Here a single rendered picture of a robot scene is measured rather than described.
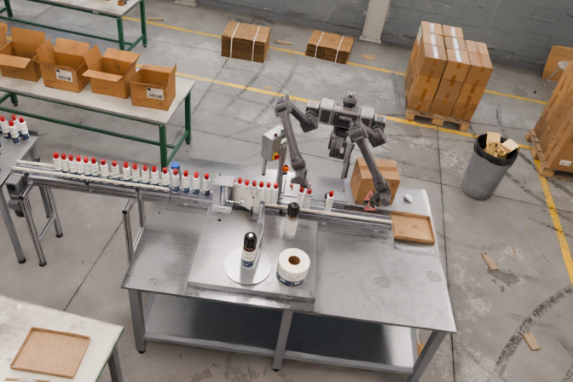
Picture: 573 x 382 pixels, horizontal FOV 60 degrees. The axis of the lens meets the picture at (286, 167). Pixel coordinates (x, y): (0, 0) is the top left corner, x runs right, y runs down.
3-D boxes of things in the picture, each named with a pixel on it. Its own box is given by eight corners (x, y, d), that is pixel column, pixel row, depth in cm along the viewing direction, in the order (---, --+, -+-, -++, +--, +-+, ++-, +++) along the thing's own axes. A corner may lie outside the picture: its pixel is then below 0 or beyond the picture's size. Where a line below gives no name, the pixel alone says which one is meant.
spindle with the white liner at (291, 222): (281, 239, 344) (286, 208, 325) (283, 229, 351) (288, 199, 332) (294, 240, 344) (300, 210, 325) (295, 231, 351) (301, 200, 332)
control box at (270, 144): (260, 156, 346) (263, 134, 334) (275, 146, 357) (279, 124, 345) (271, 163, 342) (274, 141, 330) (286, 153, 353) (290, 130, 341)
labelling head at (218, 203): (211, 211, 356) (212, 184, 339) (215, 199, 366) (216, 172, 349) (230, 213, 356) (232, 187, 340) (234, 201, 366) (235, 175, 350)
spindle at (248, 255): (240, 269, 318) (242, 239, 300) (241, 258, 325) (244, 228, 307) (253, 271, 318) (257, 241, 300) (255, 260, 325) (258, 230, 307)
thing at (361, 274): (120, 288, 306) (120, 286, 305) (173, 157, 408) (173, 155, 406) (455, 333, 310) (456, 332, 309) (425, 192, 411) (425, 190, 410)
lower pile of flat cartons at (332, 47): (304, 55, 750) (306, 43, 737) (311, 41, 791) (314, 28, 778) (346, 65, 743) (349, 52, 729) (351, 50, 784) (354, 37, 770)
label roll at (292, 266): (306, 288, 314) (309, 274, 305) (275, 286, 313) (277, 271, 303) (306, 263, 329) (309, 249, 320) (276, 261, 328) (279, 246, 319)
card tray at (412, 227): (393, 239, 364) (395, 234, 361) (390, 213, 384) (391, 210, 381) (433, 244, 364) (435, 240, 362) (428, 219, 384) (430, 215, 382)
